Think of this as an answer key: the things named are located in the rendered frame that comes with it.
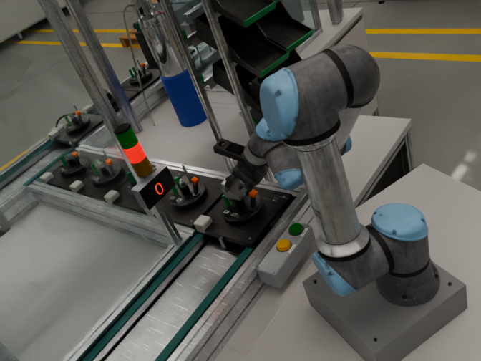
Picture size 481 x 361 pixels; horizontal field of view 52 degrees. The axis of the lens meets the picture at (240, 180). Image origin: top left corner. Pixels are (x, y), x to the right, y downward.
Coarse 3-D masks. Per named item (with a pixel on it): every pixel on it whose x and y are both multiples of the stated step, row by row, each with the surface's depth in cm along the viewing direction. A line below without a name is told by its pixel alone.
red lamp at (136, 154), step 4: (132, 148) 137; (136, 148) 138; (140, 148) 139; (128, 152) 138; (132, 152) 138; (136, 152) 138; (140, 152) 139; (144, 152) 141; (128, 156) 139; (132, 156) 139; (136, 156) 139; (140, 156) 139; (144, 156) 141; (132, 160) 140; (136, 160) 139; (140, 160) 140
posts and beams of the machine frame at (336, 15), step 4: (328, 0) 285; (332, 0) 284; (336, 0) 285; (328, 4) 287; (332, 4) 286; (336, 4) 286; (332, 8) 288; (336, 8) 286; (332, 12) 289; (336, 12) 287; (340, 12) 290; (332, 16) 291; (336, 16) 289; (340, 16) 291; (332, 20) 292; (336, 20) 290; (340, 20) 292
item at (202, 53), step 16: (192, 0) 239; (288, 0) 262; (304, 0) 273; (176, 16) 253; (192, 16) 246; (304, 16) 275; (192, 32) 254; (192, 48) 261; (208, 48) 254; (208, 64) 262
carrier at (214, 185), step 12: (180, 180) 175; (204, 180) 185; (216, 180) 183; (168, 192) 187; (180, 192) 180; (192, 192) 178; (204, 192) 176; (216, 192) 177; (168, 204) 180; (180, 204) 174; (192, 204) 174; (204, 204) 173; (180, 216) 172; (192, 216) 170
